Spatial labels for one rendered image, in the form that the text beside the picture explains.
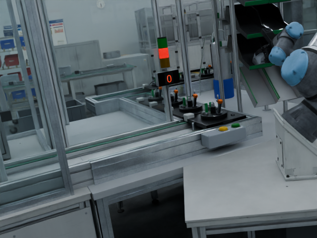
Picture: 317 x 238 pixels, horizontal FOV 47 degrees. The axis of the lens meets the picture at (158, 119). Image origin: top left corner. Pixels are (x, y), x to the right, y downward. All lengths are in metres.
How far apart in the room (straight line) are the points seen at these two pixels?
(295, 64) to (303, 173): 0.40
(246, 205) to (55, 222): 0.75
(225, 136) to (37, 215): 0.88
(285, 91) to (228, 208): 1.05
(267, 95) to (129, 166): 0.88
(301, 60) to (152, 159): 0.75
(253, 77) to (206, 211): 1.06
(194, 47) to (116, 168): 9.83
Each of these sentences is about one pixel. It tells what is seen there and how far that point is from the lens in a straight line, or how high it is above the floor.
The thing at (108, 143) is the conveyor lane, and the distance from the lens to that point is 1.83.
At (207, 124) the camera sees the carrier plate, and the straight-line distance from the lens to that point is 1.80.
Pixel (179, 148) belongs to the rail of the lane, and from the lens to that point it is 1.68.
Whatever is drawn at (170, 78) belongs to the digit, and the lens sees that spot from 1.90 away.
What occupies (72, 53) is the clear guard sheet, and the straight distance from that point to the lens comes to 1.79.
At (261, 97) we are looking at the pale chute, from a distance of 2.03.
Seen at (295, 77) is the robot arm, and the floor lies 1.24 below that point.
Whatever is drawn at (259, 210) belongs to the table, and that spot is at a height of 0.86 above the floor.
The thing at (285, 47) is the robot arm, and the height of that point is 1.31.
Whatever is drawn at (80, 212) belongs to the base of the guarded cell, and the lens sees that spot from 1.54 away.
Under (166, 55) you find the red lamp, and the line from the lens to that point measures 1.89.
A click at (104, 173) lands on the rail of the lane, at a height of 0.90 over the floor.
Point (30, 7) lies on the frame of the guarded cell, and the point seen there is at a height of 1.59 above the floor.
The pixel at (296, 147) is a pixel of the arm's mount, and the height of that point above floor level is 0.98.
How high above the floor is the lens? 1.46
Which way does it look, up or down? 14 degrees down
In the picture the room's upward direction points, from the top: 8 degrees counter-clockwise
